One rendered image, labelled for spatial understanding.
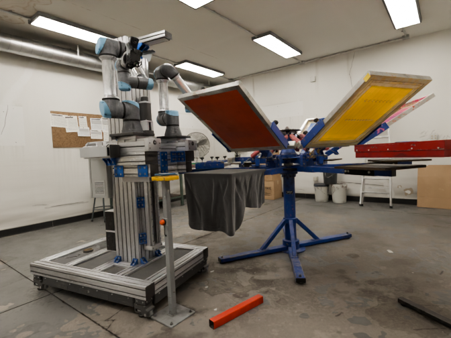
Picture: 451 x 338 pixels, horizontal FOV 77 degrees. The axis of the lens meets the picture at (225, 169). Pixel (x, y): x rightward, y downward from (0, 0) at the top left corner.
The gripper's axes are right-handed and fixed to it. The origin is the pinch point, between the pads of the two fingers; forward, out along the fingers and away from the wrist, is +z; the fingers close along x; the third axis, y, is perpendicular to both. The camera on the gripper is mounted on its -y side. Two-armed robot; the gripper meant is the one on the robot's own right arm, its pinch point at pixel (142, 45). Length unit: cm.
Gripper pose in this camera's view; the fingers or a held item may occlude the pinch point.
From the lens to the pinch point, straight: 169.7
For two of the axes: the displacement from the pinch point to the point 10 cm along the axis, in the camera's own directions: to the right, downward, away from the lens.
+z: 6.2, 0.1, -7.8
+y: -0.6, 10.0, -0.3
